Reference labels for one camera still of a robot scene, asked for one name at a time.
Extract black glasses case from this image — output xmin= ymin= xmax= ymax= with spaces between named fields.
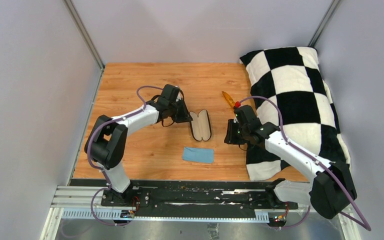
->
xmin=189 ymin=109 xmax=212 ymax=142

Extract light blue cleaning cloth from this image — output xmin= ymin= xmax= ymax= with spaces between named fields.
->
xmin=182 ymin=147 xmax=214 ymax=164

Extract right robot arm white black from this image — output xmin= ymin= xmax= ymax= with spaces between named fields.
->
xmin=225 ymin=105 xmax=357 ymax=219

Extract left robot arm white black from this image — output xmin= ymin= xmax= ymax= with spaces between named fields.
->
xmin=84 ymin=84 xmax=192 ymax=207

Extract orange sunglasses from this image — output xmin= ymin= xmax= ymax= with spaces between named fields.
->
xmin=221 ymin=91 xmax=237 ymax=110

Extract black white checkered blanket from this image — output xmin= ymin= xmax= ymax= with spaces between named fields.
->
xmin=239 ymin=46 xmax=351 ymax=164

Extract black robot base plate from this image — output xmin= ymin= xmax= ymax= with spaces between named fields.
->
xmin=69 ymin=178 xmax=312 ymax=220

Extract aluminium rail frame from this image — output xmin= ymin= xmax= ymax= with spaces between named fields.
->
xmin=39 ymin=185 xmax=362 ymax=240

